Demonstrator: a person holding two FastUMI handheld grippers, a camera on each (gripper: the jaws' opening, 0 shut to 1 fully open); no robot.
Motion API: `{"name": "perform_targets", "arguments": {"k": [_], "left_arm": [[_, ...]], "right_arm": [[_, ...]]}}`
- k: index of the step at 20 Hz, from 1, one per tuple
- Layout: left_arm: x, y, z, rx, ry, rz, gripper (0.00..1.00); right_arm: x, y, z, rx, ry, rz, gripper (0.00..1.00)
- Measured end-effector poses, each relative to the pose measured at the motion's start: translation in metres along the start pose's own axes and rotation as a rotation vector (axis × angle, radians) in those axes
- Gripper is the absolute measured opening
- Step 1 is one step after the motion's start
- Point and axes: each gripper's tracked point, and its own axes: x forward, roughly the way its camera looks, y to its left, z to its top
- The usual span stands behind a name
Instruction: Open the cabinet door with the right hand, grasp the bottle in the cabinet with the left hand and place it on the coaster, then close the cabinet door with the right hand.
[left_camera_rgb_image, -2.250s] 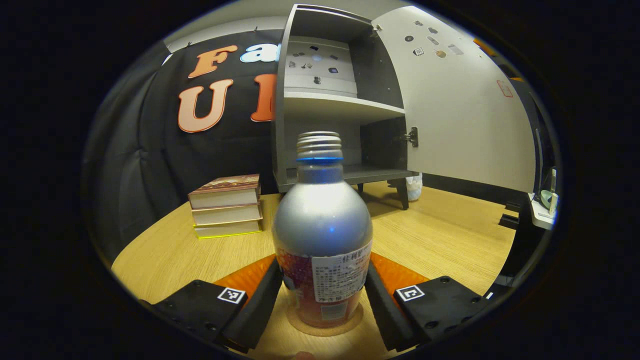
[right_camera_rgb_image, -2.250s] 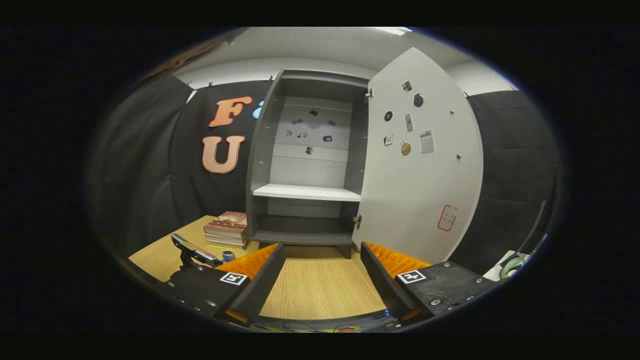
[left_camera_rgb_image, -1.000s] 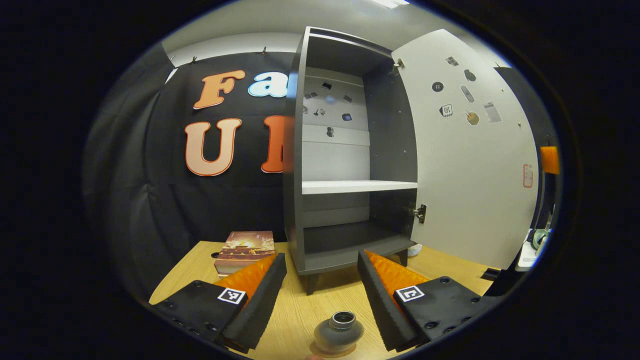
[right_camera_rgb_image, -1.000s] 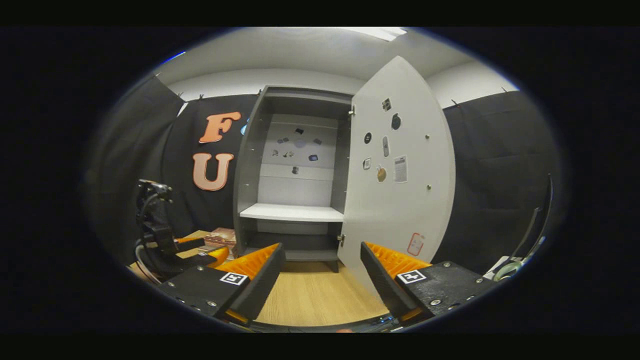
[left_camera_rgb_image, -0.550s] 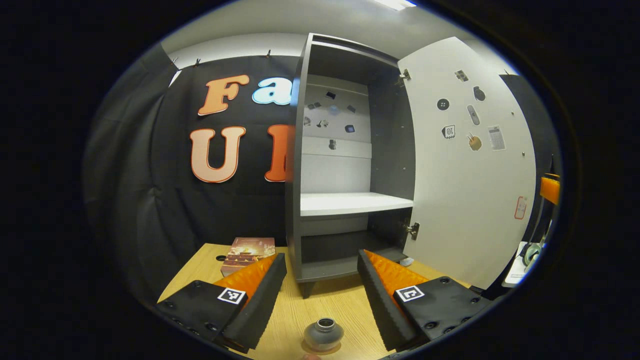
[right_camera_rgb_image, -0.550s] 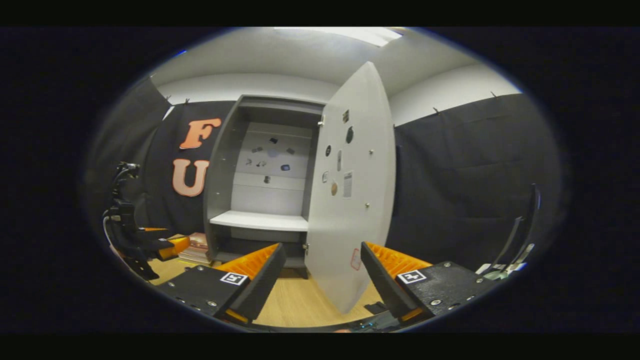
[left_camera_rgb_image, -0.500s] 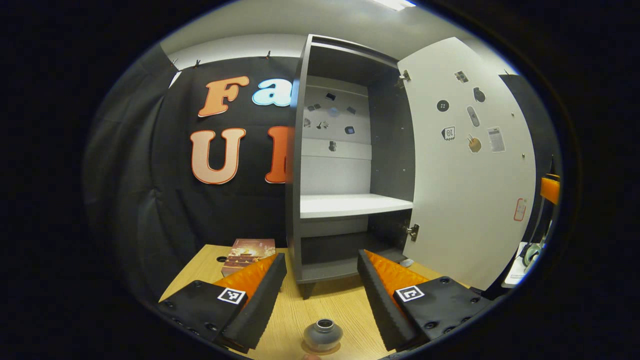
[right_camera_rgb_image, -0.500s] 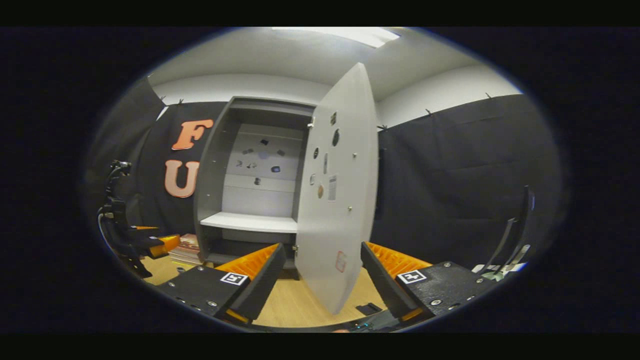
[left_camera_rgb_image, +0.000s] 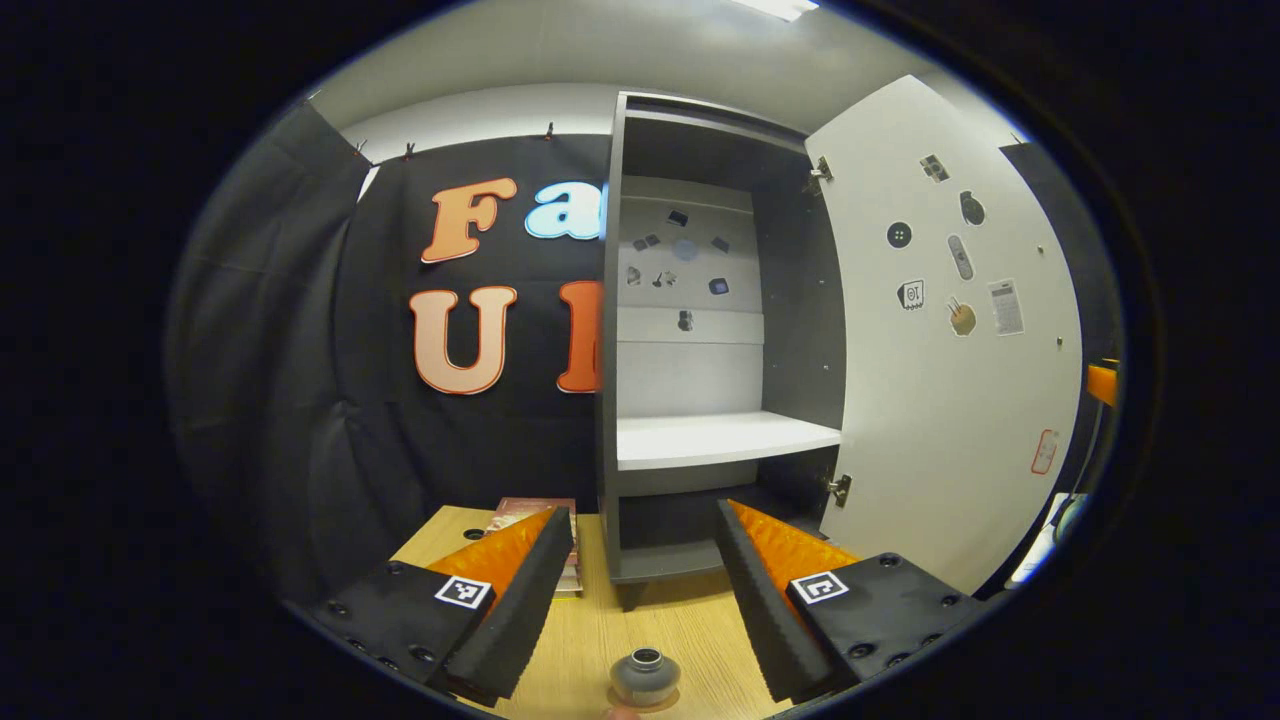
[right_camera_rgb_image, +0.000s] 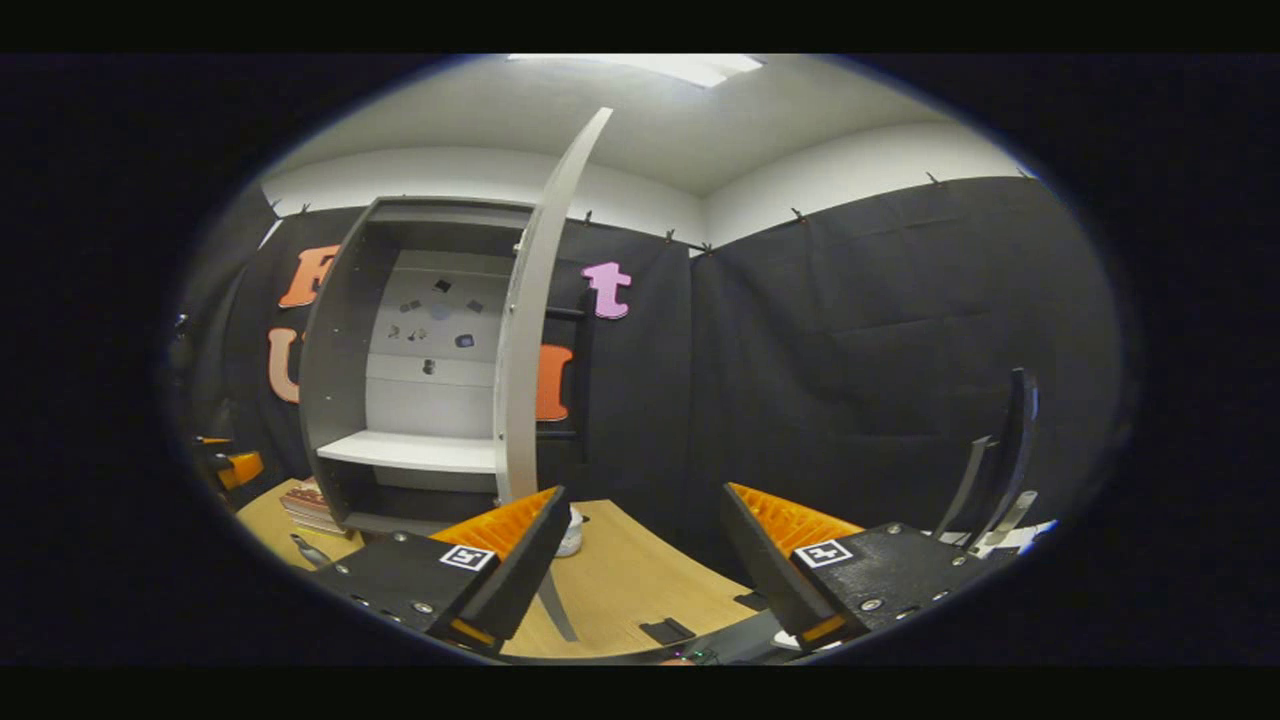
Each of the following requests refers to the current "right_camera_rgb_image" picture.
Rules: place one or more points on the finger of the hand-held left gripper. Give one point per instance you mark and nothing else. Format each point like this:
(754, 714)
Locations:
(212, 440)
(238, 470)

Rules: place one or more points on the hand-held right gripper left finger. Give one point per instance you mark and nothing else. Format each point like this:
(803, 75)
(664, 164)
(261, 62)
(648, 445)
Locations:
(520, 570)

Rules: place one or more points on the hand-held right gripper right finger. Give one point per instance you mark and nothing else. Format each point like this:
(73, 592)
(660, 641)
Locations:
(765, 570)

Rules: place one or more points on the grey cabinet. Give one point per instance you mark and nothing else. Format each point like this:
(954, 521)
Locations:
(335, 350)

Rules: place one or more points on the white cabinet door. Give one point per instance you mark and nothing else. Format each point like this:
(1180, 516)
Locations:
(525, 350)

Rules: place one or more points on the white cabinet shelf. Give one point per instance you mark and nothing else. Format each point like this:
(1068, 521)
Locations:
(410, 450)

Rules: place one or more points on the white round container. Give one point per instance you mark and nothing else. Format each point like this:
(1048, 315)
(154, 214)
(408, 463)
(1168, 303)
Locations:
(572, 535)

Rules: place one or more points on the reddish brown book stack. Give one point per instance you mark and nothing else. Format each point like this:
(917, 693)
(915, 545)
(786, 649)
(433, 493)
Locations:
(312, 505)

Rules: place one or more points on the small black block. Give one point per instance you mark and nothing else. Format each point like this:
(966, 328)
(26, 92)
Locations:
(665, 631)

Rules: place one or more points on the black backdrop cloth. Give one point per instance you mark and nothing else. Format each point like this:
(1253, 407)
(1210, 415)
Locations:
(850, 400)

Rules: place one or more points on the white sheet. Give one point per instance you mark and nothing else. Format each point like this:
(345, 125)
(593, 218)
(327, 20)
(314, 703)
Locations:
(1032, 533)

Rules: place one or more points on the black curved stand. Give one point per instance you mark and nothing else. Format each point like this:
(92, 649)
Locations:
(1018, 430)

